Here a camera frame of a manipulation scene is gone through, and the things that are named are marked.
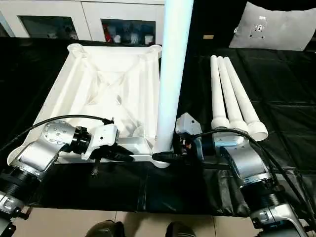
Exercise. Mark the white plastic table leg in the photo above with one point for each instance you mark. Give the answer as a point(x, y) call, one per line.
point(172, 74)
point(231, 98)
point(217, 98)
point(244, 98)

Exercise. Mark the white plastic table top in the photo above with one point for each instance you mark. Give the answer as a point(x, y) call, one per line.
point(86, 81)

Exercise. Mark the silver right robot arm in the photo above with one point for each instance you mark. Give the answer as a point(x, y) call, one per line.
point(247, 163)

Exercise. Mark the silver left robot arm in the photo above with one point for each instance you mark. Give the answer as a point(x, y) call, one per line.
point(37, 158)

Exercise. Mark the black work mat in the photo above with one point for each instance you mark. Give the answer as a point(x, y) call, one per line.
point(172, 192)

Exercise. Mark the dark left robot foot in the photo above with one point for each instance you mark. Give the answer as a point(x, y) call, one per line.
point(105, 229)

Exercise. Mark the dark robot foot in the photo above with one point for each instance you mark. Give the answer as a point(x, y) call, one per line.
point(105, 229)
point(180, 230)

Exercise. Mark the dark right robot foot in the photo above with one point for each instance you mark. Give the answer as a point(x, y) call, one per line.
point(180, 230)

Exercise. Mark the black furniture with yellow label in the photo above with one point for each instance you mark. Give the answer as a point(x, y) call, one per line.
point(214, 19)

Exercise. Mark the white glass-door cabinet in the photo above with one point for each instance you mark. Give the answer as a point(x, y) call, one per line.
point(86, 12)

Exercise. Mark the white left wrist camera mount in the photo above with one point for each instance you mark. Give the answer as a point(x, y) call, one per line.
point(103, 135)

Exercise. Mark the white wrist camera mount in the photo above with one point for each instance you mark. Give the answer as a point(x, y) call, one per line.
point(188, 123)
point(103, 135)

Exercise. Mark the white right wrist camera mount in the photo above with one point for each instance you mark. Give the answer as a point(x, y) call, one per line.
point(188, 123)

